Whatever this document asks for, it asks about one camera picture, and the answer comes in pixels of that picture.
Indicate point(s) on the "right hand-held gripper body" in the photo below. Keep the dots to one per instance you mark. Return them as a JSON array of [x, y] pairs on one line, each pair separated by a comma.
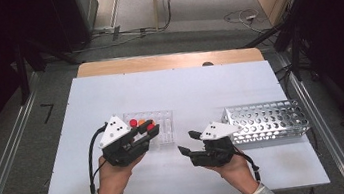
[[216, 155]]

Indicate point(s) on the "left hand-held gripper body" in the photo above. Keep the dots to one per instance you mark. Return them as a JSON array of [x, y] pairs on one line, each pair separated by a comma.
[[118, 152]]

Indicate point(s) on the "red-capped test tube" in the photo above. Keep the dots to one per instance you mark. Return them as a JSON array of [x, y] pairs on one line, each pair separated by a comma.
[[150, 126], [133, 123]]

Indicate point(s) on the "clear plastic tube rack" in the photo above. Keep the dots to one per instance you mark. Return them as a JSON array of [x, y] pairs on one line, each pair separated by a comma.
[[166, 128]]

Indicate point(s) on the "perforated metal tube rack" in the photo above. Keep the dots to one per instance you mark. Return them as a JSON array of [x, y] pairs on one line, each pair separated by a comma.
[[270, 117]]

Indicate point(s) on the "person's left hand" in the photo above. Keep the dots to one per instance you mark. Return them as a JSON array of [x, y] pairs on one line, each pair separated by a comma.
[[114, 182]]

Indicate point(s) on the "person's right hand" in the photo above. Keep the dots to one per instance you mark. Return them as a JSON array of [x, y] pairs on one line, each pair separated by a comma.
[[239, 175]]

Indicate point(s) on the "white board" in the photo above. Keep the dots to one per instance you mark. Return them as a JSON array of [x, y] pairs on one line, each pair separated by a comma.
[[175, 89]]

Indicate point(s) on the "black metal stand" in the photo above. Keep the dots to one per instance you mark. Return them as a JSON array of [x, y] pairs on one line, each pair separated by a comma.
[[22, 73], [294, 47]]

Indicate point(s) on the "dark cabinet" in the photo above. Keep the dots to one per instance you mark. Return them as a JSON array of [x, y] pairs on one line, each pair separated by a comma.
[[72, 16]]

